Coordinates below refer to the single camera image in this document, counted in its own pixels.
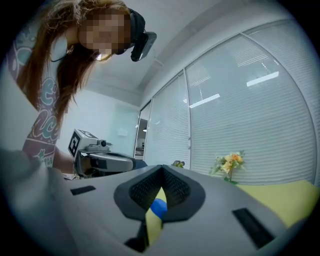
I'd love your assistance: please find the person's left forearm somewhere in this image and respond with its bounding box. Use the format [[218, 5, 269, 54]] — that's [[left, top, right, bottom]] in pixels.
[[53, 146, 76, 175]]

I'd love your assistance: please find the person's left hand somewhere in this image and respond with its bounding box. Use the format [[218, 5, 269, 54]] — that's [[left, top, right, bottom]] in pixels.
[[81, 158, 93, 176]]

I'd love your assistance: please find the orange yellow flower bouquet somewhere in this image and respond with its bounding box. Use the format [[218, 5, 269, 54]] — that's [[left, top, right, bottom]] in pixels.
[[209, 150, 246, 185]]

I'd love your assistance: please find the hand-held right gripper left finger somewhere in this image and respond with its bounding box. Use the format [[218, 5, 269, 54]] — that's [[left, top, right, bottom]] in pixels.
[[51, 164, 163, 256]]

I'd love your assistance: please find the blue chair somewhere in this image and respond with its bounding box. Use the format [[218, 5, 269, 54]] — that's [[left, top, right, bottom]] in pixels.
[[135, 159, 149, 171]]

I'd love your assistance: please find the person's face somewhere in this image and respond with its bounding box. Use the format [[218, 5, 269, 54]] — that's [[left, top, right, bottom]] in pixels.
[[67, 7, 132, 56]]

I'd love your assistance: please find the blue cloth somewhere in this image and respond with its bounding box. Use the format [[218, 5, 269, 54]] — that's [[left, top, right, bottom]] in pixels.
[[149, 198, 168, 222]]

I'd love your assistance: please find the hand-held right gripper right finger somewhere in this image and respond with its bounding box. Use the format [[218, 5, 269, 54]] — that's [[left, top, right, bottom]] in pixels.
[[143, 164, 288, 256]]

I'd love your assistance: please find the black head-mounted camera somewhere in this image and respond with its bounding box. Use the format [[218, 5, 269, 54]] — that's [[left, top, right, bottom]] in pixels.
[[128, 8, 158, 63]]

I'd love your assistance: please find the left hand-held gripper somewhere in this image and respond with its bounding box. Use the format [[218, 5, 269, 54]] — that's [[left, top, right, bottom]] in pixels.
[[67, 128, 137, 180]]

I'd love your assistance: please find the yellow-green tablecloth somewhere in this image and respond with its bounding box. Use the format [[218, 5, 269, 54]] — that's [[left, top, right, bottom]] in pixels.
[[145, 179, 320, 245]]

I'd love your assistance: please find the person's pale printed t-shirt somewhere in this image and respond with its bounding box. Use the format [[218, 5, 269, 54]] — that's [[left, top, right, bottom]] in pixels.
[[6, 23, 76, 168]]

